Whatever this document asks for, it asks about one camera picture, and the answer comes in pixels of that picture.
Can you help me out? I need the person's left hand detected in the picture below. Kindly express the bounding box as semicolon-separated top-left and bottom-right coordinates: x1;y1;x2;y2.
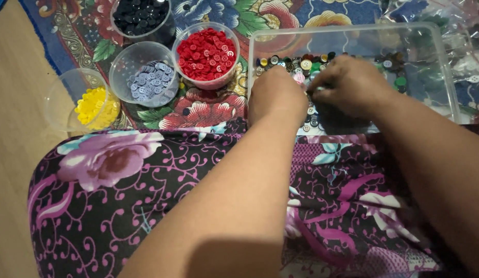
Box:
247;64;309;128

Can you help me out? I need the person's right hand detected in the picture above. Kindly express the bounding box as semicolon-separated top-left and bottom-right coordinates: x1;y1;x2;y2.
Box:
306;55;398;121

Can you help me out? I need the pile of mixed colour buttons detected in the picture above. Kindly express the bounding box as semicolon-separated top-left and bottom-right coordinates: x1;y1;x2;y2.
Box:
255;50;410;134

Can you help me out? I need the clear rectangular plastic container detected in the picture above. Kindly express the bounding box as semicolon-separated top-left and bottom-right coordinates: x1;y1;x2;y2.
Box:
247;22;462;136

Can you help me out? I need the floral patterned carpet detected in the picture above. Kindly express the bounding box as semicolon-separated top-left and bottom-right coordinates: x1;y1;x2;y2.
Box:
18;0;479;134

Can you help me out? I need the clear cup for red buttons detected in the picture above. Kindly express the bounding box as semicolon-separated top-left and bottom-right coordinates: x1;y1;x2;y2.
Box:
172;22;241;91

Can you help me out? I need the heap of red buttons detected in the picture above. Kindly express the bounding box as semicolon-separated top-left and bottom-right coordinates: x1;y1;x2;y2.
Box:
176;27;236;82

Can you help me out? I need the clear plastic bag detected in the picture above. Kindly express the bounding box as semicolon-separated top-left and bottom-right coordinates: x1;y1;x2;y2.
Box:
375;0;479;124

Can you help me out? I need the heap of grey buttons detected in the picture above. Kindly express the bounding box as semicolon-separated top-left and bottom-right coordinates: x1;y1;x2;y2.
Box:
127;60;175;103

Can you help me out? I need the clear cup for grey buttons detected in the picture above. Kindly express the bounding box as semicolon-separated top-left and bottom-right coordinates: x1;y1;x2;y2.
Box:
109;41;180;108

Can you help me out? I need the clear cup for black buttons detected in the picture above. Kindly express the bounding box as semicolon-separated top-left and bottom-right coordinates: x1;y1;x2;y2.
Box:
110;0;176;44

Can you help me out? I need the heap of black buttons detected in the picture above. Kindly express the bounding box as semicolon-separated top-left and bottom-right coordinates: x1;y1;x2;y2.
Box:
112;0;169;36

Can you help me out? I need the heap of yellow buttons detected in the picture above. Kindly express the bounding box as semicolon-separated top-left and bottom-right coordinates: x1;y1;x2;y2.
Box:
74;86;120;130

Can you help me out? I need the person's floral purple dress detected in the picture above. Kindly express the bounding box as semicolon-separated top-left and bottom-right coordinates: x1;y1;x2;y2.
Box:
27;118;479;278

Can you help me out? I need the clear cup for yellow buttons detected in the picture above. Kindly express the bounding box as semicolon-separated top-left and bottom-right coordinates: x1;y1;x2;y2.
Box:
45;68;121;133

